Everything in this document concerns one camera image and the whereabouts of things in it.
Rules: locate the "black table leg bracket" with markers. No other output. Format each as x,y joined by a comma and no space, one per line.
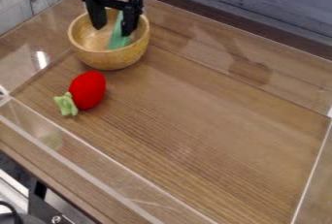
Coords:
39,208

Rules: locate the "green rectangular block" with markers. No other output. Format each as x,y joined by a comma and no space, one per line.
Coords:
118,41

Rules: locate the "clear acrylic tray wall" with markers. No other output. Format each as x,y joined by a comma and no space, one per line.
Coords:
206,135

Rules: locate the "red plush strawberry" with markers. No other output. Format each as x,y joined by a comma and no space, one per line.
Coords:
84,93

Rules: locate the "brown wooden bowl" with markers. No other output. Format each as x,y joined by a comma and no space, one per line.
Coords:
88,43

